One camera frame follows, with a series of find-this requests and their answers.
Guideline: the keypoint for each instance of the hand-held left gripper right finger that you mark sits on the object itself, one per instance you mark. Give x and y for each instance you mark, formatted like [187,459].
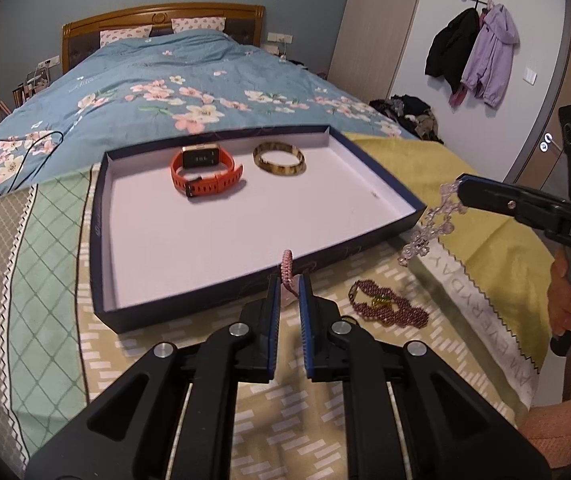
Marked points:
[305,330]

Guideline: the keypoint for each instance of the pink garment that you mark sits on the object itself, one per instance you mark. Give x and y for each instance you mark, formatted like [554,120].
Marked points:
[456,96]

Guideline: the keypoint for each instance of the beige wardrobe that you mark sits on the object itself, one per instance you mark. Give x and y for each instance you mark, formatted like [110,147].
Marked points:
[375,25]

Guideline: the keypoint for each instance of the white light switch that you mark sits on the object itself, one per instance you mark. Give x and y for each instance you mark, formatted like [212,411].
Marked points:
[530,75]

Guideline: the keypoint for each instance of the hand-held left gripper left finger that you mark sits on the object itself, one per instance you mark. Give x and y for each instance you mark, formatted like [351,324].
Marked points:
[274,332]

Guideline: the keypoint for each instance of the bedside clutter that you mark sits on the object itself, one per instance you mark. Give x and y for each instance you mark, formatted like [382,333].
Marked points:
[30,87]

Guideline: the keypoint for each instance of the purple jacket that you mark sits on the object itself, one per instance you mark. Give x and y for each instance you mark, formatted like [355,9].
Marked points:
[493,55]

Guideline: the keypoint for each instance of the wooden bed headboard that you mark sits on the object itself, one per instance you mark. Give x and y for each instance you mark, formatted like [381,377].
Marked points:
[165,14]

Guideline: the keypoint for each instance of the dotted white pillow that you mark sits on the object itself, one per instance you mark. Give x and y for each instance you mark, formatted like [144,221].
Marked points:
[198,25]
[123,35]

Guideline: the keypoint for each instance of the blue floral duvet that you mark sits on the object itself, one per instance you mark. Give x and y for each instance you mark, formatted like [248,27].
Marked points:
[165,75]

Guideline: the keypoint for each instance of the navy box with white inside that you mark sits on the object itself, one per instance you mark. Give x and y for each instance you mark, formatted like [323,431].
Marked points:
[215,240]

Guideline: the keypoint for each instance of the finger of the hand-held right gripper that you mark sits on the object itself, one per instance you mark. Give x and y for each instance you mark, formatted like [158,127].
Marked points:
[495,197]

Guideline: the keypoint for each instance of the yellow-green bead charm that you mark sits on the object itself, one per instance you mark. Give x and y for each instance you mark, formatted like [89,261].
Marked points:
[379,302]

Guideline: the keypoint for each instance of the wooden door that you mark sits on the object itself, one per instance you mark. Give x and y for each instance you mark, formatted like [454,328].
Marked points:
[570,50]

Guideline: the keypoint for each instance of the person's leg in orange trousers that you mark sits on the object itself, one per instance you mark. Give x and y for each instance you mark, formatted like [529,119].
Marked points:
[565,435]

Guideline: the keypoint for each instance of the orange smartwatch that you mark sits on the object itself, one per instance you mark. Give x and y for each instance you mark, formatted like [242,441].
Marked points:
[179,170]

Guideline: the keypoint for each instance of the pile of dark clothes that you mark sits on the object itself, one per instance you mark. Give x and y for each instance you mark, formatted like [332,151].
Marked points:
[415,112]

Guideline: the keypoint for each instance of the black jacket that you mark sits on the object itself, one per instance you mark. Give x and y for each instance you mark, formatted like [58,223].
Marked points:
[453,45]

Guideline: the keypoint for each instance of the white wall outlet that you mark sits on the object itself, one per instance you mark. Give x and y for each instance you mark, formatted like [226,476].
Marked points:
[48,62]
[279,38]

